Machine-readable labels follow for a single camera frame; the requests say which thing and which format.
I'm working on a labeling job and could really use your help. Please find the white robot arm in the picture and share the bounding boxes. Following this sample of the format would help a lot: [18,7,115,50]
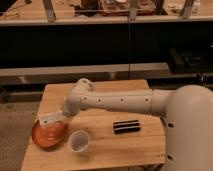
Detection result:
[62,78,213,171]

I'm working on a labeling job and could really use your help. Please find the cluttered items on bench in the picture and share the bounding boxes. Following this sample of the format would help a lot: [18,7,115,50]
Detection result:
[74,0,156,16]

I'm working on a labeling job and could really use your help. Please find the blue vertical cable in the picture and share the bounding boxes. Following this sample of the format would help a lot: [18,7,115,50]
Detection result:
[127,16,132,80]

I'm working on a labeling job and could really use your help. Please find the long wooden shelf bench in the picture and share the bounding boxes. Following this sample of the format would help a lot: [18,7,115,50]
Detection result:
[0,0,213,27]

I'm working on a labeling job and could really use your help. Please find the black case on shelf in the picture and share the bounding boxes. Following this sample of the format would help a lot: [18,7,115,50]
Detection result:
[167,48,213,74]

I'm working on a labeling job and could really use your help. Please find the wooden table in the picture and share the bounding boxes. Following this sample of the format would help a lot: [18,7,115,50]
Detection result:
[20,79,168,171]

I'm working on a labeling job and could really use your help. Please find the clear plastic cup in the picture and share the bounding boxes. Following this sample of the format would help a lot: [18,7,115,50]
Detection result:
[68,130,90,155]

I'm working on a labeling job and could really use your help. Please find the orange ceramic bowl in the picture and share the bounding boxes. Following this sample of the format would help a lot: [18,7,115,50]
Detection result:
[31,121,68,148]

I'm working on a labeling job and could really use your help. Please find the black striped eraser block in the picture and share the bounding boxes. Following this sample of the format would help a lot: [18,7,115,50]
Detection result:
[113,120,141,134]

